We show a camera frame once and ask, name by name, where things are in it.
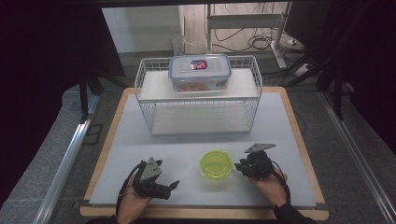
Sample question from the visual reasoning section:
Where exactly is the wooden table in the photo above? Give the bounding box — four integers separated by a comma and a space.
79, 87, 330, 221

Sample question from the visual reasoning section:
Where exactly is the yellow-green round plastic container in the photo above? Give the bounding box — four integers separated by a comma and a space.
199, 149, 235, 180

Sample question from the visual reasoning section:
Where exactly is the white metal desk frame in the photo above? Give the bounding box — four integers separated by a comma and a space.
205, 3, 290, 70

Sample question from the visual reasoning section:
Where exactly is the person's right hand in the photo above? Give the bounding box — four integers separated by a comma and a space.
248, 167, 290, 208

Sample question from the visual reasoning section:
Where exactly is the person's left hand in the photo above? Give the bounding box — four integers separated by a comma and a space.
117, 174, 154, 224

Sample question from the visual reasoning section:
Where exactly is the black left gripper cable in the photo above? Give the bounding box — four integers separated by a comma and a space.
115, 162, 145, 217

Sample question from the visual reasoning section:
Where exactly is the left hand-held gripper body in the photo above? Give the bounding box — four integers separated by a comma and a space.
134, 157, 172, 201

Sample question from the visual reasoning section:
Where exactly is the black floor bracket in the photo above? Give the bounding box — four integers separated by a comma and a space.
81, 123, 104, 146

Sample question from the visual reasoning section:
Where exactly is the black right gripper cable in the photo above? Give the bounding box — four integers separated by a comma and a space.
270, 160, 292, 203

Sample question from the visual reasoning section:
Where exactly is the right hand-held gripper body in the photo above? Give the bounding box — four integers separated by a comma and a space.
244, 143, 277, 181

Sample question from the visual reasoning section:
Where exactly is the tangle of black floor cables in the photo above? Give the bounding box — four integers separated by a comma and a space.
214, 27, 302, 54

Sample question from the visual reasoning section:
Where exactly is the light grey table mat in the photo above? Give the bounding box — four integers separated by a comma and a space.
88, 91, 318, 209

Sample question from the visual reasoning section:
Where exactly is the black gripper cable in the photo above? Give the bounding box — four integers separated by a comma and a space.
270, 160, 292, 203
115, 162, 145, 217

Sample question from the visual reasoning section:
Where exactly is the white power strip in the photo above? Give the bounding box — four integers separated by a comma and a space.
293, 63, 310, 77

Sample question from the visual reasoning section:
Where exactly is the aluminium rail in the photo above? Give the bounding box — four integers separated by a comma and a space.
33, 94, 101, 224
318, 91, 396, 218

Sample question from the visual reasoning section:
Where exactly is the black stand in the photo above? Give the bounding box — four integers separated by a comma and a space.
78, 70, 105, 123
317, 62, 347, 121

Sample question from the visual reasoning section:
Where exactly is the clear rectangular food container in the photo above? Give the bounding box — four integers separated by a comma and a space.
167, 53, 233, 93

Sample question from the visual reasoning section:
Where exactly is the white wire two-tier rack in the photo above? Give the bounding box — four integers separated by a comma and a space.
134, 55, 263, 136

